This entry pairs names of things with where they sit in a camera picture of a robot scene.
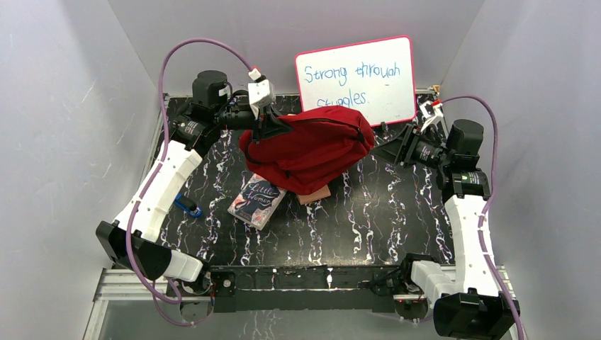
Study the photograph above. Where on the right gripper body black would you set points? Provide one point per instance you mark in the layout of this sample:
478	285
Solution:
419	149

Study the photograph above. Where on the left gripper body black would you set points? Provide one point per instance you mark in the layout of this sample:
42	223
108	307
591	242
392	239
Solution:
262	121

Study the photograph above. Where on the red student backpack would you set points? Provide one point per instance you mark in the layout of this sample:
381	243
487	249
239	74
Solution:
324	143

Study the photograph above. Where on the Little Women paperback book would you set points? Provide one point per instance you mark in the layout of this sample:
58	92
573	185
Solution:
256	202

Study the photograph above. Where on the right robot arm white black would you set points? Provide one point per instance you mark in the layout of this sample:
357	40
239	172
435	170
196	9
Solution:
475	304

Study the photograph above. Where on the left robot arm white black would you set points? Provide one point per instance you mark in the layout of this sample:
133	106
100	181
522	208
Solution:
192	131

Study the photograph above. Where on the blue stapler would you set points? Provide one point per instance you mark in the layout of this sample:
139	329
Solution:
187	205

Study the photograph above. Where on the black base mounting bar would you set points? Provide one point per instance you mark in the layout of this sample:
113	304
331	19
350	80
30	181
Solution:
376	288

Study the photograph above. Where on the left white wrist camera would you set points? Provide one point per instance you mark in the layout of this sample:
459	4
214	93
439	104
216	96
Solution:
261	90

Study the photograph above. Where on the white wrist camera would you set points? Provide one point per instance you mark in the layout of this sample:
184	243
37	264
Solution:
433	115
261	90

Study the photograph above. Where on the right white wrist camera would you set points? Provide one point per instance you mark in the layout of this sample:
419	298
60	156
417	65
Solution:
433	115

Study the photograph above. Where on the whiteboard with pink frame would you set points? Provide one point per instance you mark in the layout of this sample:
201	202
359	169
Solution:
374	77

